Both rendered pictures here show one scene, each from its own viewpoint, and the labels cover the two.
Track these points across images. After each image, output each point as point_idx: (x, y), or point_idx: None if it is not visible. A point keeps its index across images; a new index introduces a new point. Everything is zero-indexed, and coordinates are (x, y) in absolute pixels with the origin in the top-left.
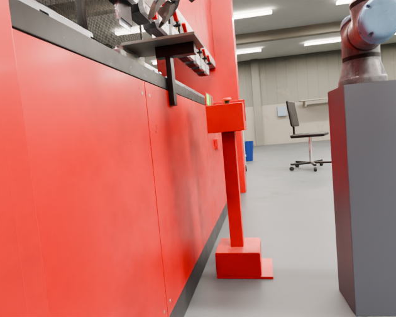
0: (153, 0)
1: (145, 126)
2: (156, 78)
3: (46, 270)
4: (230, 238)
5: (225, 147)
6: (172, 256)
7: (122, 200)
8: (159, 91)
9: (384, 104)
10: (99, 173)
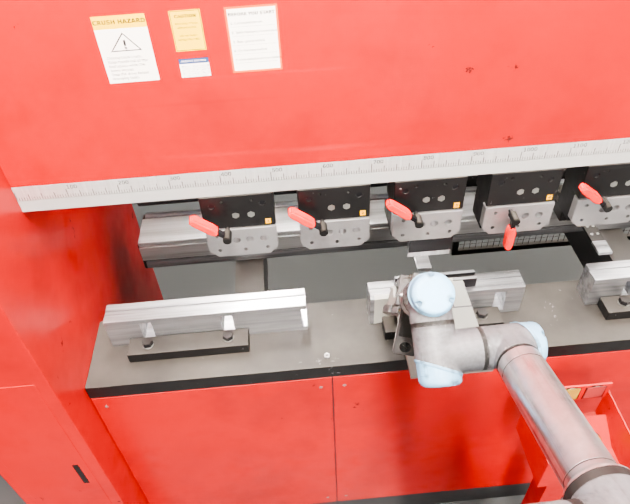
0: (390, 302)
1: (322, 407)
2: (378, 367)
3: (167, 461)
4: None
5: None
6: (366, 477)
7: (258, 445)
8: (383, 376)
9: None
10: (224, 435)
